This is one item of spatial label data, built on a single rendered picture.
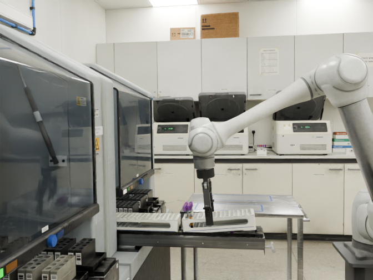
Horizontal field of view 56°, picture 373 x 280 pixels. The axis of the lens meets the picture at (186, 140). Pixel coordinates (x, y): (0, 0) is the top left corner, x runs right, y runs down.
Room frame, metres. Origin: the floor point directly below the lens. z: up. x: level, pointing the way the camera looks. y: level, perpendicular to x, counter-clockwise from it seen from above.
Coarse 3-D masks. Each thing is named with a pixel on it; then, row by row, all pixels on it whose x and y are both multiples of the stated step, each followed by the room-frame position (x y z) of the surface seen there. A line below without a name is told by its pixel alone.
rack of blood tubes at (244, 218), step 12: (204, 216) 1.46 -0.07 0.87; (216, 216) 1.43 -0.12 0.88; (228, 216) 1.41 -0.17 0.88; (240, 216) 1.40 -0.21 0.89; (252, 216) 1.39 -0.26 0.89; (192, 228) 1.43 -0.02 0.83; (204, 228) 1.42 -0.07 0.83; (216, 228) 1.41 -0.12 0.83; (240, 228) 1.40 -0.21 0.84; (252, 228) 1.39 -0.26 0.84
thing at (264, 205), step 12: (216, 204) 1.88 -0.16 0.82; (228, 204) 1.87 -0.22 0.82; (240, 204) 1.87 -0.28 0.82; (252, 204) 1.87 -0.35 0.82; (264, 204) 1.86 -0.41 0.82; (276, 204) 1.86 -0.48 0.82; (288, 204) 1.86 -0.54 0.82; (264, 216) 1.68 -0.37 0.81; (276, 216) 1.67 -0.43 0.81; (288, 216) 1.67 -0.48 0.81; (300, 216) 1.66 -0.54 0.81; (288, 228) 2.07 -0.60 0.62; (300, 228) 1.66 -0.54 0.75; (288, 240) 2.07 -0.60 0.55; (300, 240) 1.66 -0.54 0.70; (288, 252) 2.07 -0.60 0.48; (300, 252) 1.66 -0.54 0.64; (288, 264) 2.07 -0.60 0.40; (300, 264) 1.66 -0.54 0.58; (288, 276) 2.07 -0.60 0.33; (300, 276) 1.66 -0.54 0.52
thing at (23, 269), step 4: (40, 256) 1.02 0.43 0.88; (44, 256) 1.02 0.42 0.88; (32, 260) 0.99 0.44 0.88; (36, 260) 0.99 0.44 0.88; (28, 264) 0.97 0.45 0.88; (32, 264) 0.95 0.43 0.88; (20, 268) 0.93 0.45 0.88; (24, 268) 0.93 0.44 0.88; (20, 272) 0.92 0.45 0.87; (24, 272) 0.92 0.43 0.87; (20, 276) 0.92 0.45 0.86; (24, 276) 0.92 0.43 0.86
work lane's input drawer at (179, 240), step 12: (180, 228) 1.47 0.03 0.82; (120, 240) 1.45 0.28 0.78; (132, 240) 1.44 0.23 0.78; (144, 240) 1.43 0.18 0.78; (156, 240) 1.43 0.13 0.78; (168, 240) 1.42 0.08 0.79; (180, 240) 1.41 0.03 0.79; (192, 240) 1.41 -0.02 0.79; (204, 240) 1.40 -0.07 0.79; (216, 240) 1.40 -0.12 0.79; (228, 240) 1.39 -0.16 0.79; (240, 240) 1.38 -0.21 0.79; (252, 240) 1.38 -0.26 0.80; (264, 240) 1.37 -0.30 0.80; (264, 252) 1.37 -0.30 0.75
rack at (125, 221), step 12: (120, 216) 1.50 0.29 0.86; (132, 216) 1.50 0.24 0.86; (144, 216) 1.51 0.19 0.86; (156, 216) 1.50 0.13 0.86; (168, 216) 1.49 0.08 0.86; (180, 216) 1.52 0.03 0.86; (120, 228) 1.46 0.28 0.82; (132, 228) 1.46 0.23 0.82; (144, 228) 1.45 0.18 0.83; (156, 228) 1.44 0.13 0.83; (168, 228) 1.44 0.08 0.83
